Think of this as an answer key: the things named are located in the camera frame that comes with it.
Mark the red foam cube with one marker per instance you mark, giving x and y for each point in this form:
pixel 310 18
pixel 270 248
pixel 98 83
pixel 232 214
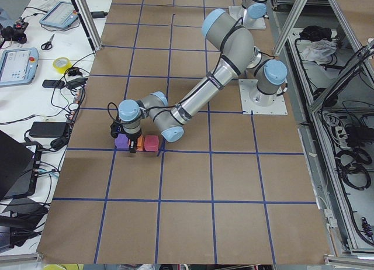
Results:
pixel 151 143

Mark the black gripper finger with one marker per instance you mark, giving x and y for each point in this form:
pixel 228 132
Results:
pixel 133 146

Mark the aluminium frame post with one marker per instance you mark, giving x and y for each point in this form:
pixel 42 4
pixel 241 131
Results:
pixel 87 22

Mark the teach pendant tablet far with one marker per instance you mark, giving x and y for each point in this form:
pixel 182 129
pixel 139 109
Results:
pixel 61 16

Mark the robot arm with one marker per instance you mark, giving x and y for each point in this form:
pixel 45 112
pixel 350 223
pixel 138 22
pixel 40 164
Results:
pixel 237 54
pixel 253 10

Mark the black power brick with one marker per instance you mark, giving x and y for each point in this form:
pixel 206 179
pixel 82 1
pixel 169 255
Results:
pixel 47 129

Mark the yellow tape roll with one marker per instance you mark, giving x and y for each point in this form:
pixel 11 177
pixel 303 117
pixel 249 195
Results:
pixel 62 64

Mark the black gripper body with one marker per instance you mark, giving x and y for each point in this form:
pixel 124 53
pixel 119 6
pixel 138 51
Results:
pixel 132 138

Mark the orange foam cube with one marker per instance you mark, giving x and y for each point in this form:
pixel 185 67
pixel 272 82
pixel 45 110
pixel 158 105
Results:
pixel 140 143

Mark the white crumpled cloth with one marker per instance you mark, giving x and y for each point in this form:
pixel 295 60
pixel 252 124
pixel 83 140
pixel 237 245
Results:
pixel 320 52

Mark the teach pendant tablet near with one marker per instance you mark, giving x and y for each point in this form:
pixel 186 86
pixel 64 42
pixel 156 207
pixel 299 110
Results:
pixel 18 66

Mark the black laptop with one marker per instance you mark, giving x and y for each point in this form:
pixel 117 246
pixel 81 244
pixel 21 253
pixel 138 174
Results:
pixel 19 165

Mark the purple foam cube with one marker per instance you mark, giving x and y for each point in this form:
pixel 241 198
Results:
pixel 121 142

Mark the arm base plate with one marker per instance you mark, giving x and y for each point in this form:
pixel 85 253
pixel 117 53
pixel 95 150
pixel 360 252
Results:
pixel 237 12
pixel 253 102

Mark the black handled scissors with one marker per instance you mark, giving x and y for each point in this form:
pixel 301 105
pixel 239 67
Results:
pixel 48 44

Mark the teach pendant tablet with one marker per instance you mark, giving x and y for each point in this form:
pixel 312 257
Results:
pixel 18 66
pixel 61 16

